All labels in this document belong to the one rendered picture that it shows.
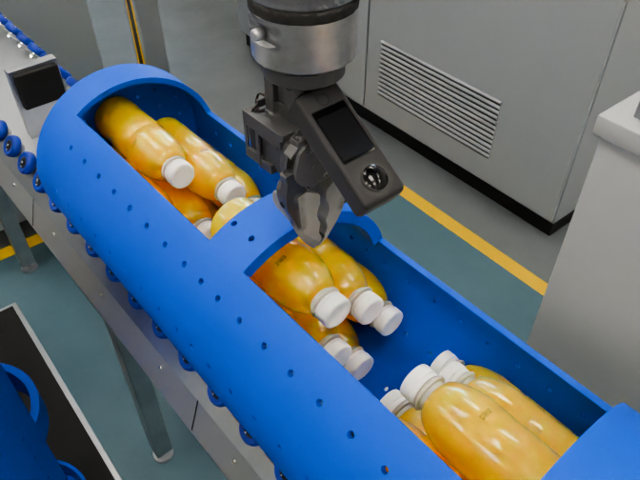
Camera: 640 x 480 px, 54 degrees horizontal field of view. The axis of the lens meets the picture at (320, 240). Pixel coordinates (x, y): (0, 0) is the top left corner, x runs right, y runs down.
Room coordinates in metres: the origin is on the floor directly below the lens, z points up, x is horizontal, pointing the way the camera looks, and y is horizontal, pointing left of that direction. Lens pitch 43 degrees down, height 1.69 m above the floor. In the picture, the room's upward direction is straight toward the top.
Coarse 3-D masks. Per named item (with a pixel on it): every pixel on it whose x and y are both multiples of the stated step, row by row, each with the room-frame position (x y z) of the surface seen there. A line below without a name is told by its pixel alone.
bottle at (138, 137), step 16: (96, 112) 0.83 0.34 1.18; (112, 112) 0.81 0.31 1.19; (128, 112) 0.81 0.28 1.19; (144, 112) 0.82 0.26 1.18; (96, 128) 0.82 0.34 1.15; (112, 128) 0.79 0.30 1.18; (128, 128) 0.77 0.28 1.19; (144, 128) 0.77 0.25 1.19; (160, 128) 0.77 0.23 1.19; (112, 144) 0.79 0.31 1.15; (128, 144) 0.75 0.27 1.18; (144, 144) 0.73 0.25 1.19; (160, 144) 0.73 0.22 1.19; (176, 144) 0.74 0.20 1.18; (144, 160) 0.72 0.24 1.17; (160, 160) 0.71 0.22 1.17; (160, 176) 0.71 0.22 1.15
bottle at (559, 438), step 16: (480, 384) 0.37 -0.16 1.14; (496, 384) 0.37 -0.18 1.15; (496, 400) 0.35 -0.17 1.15; (512, 400) 0.35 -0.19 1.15; (528, 400) 0.35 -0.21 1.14; (528, 416) 0.33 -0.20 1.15; (544, 416) 0.33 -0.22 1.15; (544, 432) 0.31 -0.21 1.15; (560, 432) 0.31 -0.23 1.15; (560, 448) 0.30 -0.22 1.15
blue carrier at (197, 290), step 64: (128, 64) 0.88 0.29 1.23; (64, 128) 0.76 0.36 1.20; (192, 128) 0.94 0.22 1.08; (64, 192) 0.70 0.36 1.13; (128, 192) 0.62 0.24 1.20; (128, 256) 0.56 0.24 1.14; (192, 256) 0.50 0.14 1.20; (256, 256) 0.47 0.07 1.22; (384, 256) 0.59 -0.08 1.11; (192, 320) 0.45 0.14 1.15; (256, 320) 0.41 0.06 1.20; (448, 320) 0.50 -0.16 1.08; (256, 384) 0.36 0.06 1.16; (320, 384) 0.33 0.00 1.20; (384, 384) 0.48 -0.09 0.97; (576, 384) 0.38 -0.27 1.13; (320, 448) 0.29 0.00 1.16; (384, 448) 0.27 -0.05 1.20; (576, 448) 0.25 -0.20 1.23
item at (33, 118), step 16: (32, 64) 1.17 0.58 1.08; (48, 64) 1.18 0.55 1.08; (16, 80) 1.12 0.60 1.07; (32, 80) 1.14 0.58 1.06; (48, 80) 1.16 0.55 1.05; (16, 96) 1.13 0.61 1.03; (32, 96) 1.14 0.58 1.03; (48, 96) 1.15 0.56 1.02; (32, 112) 1.14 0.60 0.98; (48, 112) 1.16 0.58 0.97; (32, 128) 1.14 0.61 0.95
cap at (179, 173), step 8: (176, 160) 0.71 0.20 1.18; (184, 160) 0.71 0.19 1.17; (168, 168) 0.70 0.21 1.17; (176, 168) 0.69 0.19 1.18; (184, 168) 0.70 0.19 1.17; (192, 168) 0.71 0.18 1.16; (168, 176) 0.69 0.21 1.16; (176, 176) 0.69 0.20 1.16; (184, 176) 0.70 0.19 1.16; (192, 176) 0.71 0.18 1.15; (176, 184) 0.69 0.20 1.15; (184, 184) 0.70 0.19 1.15
